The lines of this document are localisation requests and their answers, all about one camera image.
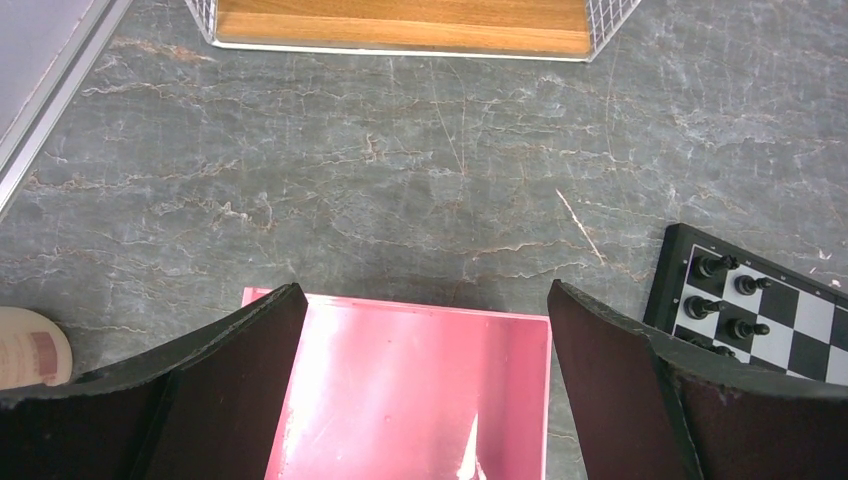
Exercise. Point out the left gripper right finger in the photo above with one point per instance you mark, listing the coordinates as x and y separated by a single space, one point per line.
648 405

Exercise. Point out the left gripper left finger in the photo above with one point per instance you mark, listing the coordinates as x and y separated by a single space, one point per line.
203 406

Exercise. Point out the black and white chessboard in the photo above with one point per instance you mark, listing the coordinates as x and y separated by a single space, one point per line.
727 300

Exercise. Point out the pink plastic bin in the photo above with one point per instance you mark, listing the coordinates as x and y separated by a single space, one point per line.
391 390

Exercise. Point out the soap pump dispenser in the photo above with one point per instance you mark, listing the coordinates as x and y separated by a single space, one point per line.
34 350

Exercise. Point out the white wire wooden shelf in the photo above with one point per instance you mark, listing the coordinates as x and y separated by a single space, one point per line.
556 30

